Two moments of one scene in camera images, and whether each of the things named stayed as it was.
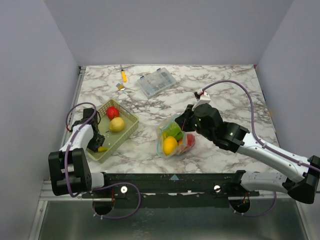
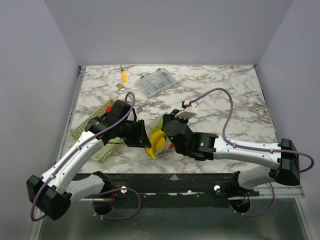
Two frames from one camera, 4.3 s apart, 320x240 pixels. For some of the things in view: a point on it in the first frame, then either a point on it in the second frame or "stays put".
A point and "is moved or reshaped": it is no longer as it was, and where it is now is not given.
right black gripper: (186, 120) -> (167, 119)
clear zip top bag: (171, 140) is moved or reshaped
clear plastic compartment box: (156, 82) stays put
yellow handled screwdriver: (123, 74) stays put
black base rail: (171, 190) stays put
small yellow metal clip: (120, 86) stays put
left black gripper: (95, 146) -> (141, 139)
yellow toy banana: (102, 149) -> (157, 140)
